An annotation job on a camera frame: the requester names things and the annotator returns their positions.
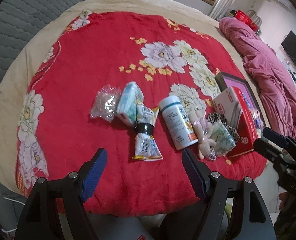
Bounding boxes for small green tissue pack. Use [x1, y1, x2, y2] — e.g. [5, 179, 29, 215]
[210, 121, 236, 157]

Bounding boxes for leopard print scrunchie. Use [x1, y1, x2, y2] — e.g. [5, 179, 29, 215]
[206, 112, 240, 143]

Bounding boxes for pink plush bunny keychain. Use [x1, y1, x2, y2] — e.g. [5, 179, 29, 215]
[188, 111, 216, 161]

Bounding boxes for snack packet with black band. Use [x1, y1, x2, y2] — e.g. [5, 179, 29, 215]
[133, 100, 163, 161]

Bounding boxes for clear bag with beige item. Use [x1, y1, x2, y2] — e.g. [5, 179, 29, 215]
[90, 85, 121, 122]

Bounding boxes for person's right hand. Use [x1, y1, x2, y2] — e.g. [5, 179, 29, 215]
[278, 192, 289, 211]

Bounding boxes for purple scrunchie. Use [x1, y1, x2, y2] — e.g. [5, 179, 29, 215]
[253, 118, 263, 129]

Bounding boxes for red tissue box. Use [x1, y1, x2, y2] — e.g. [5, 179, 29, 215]
[211, 86, 259, 158]

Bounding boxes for pink item in clear packet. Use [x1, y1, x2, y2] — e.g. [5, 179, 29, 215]
[250, 109, 260, 120]

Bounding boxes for pink quilted duvet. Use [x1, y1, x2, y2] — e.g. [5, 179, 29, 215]
[219, 17, 296, 139]

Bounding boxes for grey box with pink book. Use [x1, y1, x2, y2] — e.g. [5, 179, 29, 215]
[215, 72, 265, 128]

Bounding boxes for white supplement bottle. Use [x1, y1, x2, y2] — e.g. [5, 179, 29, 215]
[159, 95, 198, 151]

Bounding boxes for red bags by window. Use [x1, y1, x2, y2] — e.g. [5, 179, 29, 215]
[229, 10, 262, 32]

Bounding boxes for red floral blanket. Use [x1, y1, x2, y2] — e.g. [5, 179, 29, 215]
[15, 11, 268, 217]

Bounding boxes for grey quilted headboard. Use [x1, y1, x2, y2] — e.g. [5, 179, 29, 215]
[0, 0, 83, 83]

